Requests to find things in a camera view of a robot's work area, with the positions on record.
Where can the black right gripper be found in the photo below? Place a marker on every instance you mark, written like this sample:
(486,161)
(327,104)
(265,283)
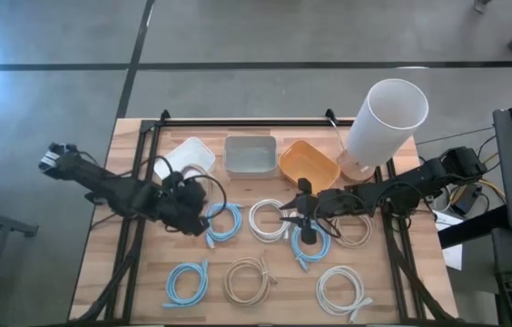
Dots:
(321,204)

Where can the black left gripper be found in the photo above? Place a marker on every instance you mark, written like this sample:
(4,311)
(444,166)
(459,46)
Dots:
(185,204)

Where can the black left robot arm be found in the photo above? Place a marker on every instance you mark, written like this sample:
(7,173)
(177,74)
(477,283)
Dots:
(101,181)

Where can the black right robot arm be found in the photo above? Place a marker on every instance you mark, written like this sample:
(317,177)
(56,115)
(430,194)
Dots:
(419,179)

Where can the orange plastic bin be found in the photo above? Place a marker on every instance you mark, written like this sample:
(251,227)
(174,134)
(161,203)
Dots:
(306,165)

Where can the grey plastic bin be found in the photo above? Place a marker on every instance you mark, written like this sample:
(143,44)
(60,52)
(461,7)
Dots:
(250,156)

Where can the white plastic bin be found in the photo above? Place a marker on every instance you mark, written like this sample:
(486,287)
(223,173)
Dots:
(183,154)

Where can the white cylinder lamp wooden base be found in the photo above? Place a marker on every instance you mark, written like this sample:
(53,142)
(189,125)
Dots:
(385,122)

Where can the white paper sheet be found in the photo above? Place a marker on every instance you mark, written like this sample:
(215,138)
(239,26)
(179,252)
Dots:
(453,254)

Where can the black power box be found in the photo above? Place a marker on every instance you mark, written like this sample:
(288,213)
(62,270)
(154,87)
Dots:
(465,200)

